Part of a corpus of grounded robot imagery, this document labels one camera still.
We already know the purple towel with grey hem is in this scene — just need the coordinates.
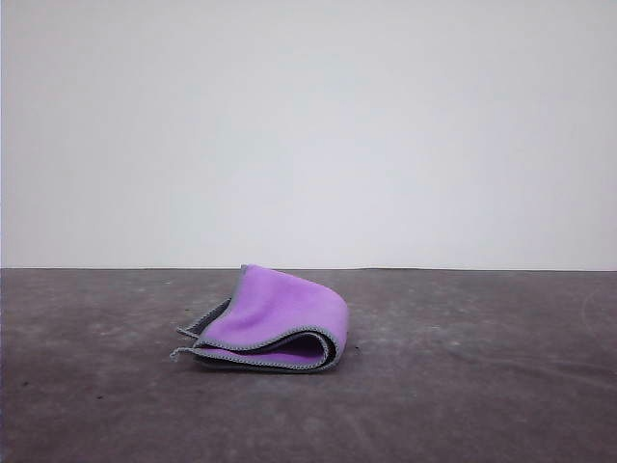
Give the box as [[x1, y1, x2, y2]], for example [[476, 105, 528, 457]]
[[168, 262, 350, 374]]

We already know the grey table cloth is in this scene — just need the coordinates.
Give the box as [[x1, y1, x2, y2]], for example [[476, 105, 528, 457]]
[[0, 265, 617, 463]]

